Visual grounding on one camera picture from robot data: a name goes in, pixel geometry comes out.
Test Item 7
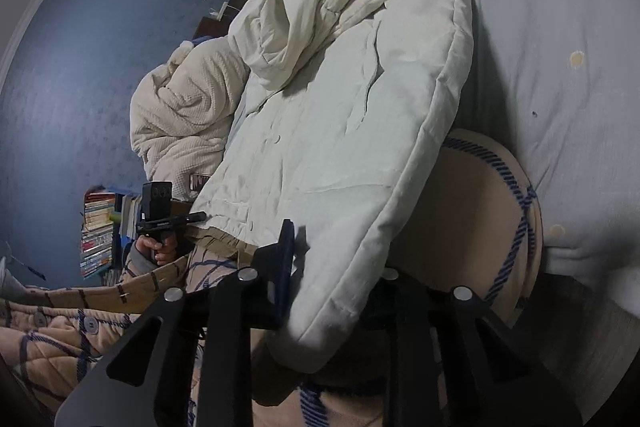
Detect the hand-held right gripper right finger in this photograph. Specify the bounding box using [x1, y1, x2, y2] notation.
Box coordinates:
[362, 267, 583, 427]

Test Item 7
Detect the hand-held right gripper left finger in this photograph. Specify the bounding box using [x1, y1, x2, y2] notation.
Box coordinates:
[54, 219, 297, 427]

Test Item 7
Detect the white hooded jacket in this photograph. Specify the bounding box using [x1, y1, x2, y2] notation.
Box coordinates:
[192, 0, 476, 375]

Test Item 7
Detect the person's left forearm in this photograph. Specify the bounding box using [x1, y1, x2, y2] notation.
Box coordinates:
[65, 247, 171, 304]

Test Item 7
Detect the person's left hand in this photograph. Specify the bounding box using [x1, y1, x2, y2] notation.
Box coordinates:
[134, 234, 179, 267]

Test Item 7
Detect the stack of books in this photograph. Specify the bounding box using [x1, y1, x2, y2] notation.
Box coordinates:
[80, 188, 144, 280]

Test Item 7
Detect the cream knitted blanket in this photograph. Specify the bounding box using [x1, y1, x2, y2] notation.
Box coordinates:
[130, 39, 251, 202]

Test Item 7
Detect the bed with grey-blue sheet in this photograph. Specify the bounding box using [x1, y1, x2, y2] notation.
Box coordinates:
[290, 0, 640, 308]

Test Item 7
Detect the white charger with cable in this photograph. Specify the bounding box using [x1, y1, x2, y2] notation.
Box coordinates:
[210, 1, 242, 19]

